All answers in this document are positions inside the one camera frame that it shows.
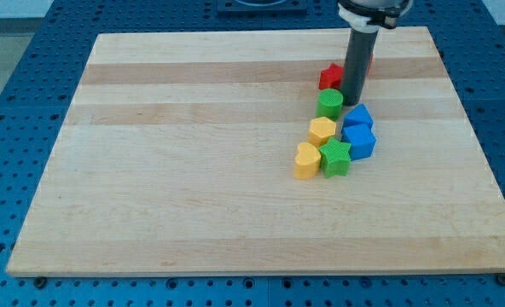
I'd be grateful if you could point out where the yellow hexagon block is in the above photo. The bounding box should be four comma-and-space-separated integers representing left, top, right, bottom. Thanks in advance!
307, 117, 337, 147

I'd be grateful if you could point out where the blue pentagon block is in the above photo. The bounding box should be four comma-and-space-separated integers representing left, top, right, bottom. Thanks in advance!
343, 104, 374, 129

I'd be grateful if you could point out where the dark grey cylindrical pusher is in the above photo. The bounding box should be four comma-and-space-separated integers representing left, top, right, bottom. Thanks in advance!
340, 29, 378, 106

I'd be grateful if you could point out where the yellow heart block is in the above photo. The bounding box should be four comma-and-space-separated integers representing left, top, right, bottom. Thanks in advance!
293, 142, 321, 180

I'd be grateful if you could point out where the green cylinder block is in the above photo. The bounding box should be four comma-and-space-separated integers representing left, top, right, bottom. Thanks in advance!
316, 89, 344, 120

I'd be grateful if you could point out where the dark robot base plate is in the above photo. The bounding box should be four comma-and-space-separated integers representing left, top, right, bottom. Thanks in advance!
215, 0, 308, 15

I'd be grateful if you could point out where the red star block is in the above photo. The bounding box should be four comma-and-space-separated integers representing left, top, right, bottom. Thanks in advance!
318, 63, 345, 90

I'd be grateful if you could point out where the wooden board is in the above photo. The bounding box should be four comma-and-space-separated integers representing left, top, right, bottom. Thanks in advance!
7, 26, 505, 277

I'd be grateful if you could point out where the green star block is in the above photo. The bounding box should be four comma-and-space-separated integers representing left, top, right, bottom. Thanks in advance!
319, 137, 351, 178

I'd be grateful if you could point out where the red block behind pusher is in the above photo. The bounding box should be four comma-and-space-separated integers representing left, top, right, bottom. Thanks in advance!
367, 55, 374, 76

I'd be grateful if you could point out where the blue cube block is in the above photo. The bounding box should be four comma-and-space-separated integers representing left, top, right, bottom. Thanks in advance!
341, 124, 377, 160

